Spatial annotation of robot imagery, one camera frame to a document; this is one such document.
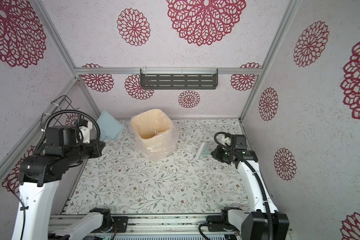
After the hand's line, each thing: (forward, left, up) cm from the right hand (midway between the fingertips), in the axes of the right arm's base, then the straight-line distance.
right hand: (212, 151), depth 79 cm
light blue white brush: (+4, +3, -6) cm, 8 cm away
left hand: (-10, +49, +16) cm, 53 cm away
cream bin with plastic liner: (+5, +31, +7) cm, 32 cm away
